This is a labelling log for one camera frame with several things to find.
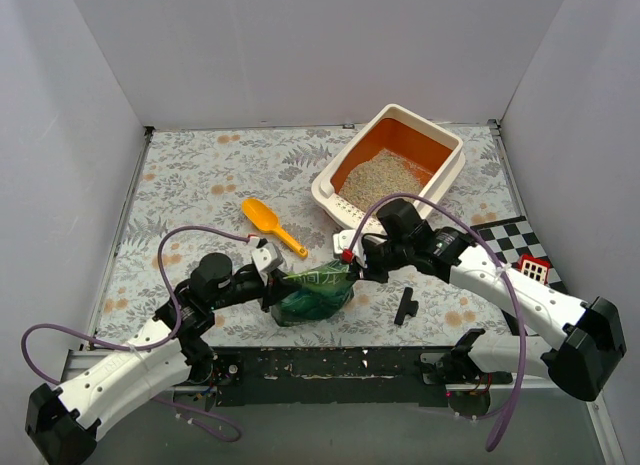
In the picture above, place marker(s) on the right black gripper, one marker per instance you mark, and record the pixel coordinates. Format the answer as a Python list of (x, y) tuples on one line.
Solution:
[(370, 264)]

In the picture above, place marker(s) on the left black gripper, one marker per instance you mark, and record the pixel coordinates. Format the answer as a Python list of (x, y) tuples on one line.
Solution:
[(272, 289)]

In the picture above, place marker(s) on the green litter bag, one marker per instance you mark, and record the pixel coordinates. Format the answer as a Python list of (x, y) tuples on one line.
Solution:
[(324, 291)]

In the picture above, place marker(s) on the black bag clip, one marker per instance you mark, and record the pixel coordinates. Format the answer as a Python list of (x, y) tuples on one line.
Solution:
[(408, 306)]

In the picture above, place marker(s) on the yellow plastic scoop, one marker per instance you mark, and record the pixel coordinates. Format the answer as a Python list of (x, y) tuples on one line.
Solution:
[(267, 221)]

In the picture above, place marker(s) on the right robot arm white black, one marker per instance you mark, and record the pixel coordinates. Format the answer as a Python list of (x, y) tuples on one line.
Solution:
[(575, 344)]

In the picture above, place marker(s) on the cat litter granules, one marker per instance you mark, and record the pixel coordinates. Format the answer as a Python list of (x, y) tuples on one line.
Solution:
[(384, 174)]

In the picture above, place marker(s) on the white orange litter box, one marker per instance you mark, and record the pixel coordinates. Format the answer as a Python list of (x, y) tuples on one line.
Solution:
[(397, 151)]

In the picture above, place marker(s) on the floral table mat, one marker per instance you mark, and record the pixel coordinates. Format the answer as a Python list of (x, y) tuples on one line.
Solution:
[(188, 203)]

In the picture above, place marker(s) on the checkerboard calibration board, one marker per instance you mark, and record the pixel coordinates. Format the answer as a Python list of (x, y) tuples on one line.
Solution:
[(511, 239)]

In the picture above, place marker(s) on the red white small block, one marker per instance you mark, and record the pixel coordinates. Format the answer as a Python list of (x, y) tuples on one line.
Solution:
[(534, 268)]

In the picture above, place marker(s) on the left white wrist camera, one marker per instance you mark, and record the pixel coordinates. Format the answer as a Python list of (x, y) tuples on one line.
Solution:
[(266, 257)]

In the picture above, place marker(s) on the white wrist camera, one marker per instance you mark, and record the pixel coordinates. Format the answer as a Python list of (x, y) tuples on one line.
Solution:
[(266, 257), (342, 241)]

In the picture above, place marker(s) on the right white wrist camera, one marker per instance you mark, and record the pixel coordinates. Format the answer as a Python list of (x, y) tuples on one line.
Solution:
[(342, 241)]

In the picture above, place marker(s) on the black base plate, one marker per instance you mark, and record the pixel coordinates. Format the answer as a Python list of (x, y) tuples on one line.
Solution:
[(240, 376)]

